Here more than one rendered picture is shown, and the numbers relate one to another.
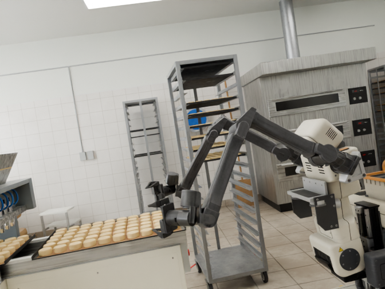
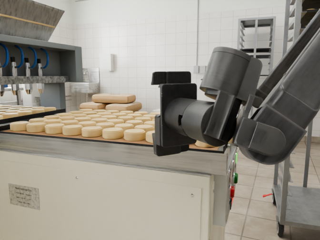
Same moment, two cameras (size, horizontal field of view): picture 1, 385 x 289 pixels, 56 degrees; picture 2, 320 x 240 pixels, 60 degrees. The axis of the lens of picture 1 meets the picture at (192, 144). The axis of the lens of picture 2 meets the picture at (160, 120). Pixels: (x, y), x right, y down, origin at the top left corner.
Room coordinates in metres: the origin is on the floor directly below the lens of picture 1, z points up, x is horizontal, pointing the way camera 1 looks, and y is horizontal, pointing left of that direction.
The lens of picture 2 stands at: (0.93, -0.06, 1.05)
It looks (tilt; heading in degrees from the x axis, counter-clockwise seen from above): 9 degrees down; 28
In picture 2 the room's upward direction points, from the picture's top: straight up
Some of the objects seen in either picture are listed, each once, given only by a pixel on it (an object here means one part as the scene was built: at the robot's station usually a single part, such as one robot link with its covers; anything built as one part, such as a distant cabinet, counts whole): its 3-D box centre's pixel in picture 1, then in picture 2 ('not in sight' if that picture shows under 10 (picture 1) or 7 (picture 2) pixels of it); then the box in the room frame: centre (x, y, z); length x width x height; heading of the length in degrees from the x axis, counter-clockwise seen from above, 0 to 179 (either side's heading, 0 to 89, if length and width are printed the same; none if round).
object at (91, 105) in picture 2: not in sight; (100, 105); (4.93, 3.31, 0.49); 0.72 x 0.42 x 0.15; 5
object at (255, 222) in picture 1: (243, 214); not in sight; (3.11, -0.34, 0.51); 0.64 x 0.03 x 0.03; 9
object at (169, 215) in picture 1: (173, 217); (185, 116); (1.33, 0.11, 0.99); 0.07 x 0.07 x 0.10; 53
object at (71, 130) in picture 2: (89, 242); (72, 130); (1.45, 0.47, 0.91); 0.05 x 0.05 x 0.02
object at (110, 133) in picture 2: (118, 237); (113, 133); (1.46, 0.35, 0.91); 0.05 x 0.05 x 0.02
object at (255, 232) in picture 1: (244, 224); not in sight; (3.11, -0.34, 0.42); 0.64 x 0.03 x 0.03; 9
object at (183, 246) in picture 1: (181, 248); (226, 180); (1.65, 0.12, 0.77); 0.24 x 0.04 x 0.14; 8
